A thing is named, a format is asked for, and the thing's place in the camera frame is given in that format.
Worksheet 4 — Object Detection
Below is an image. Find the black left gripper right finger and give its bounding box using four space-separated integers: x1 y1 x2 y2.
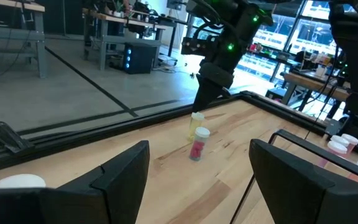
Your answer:
249 139 335 224

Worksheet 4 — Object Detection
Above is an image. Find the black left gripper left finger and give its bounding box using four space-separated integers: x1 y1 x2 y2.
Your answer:
57 140 150 224

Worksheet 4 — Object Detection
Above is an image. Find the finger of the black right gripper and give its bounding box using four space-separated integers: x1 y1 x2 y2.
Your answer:
192 74 220 113
211 80 234 105

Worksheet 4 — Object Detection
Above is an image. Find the black computer tower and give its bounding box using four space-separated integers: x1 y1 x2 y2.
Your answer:
123 42 158 75

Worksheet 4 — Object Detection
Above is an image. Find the wooden side table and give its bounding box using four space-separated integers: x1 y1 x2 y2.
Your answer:
283 70 351 106

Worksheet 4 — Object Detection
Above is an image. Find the grey metal workbench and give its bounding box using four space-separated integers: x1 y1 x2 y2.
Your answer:
82 7 165 72
0 0 48 78

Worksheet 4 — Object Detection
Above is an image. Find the wooden shelf black metal frame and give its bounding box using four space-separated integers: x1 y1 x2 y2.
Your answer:
230 128 358 224

